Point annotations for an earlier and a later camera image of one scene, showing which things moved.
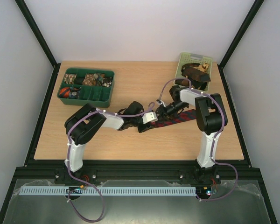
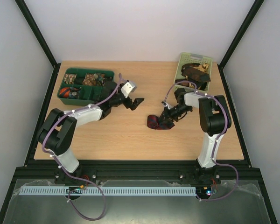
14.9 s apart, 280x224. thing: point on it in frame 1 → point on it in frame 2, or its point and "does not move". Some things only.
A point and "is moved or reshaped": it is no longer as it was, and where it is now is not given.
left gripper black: (145, 127) → (129, 105)
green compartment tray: (81, 86) does not move
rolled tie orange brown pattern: (89, 80) does not move
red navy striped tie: (187, 115) is moved or reshaped
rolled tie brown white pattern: (69, 78) does not move
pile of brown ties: (197, 75) does not move
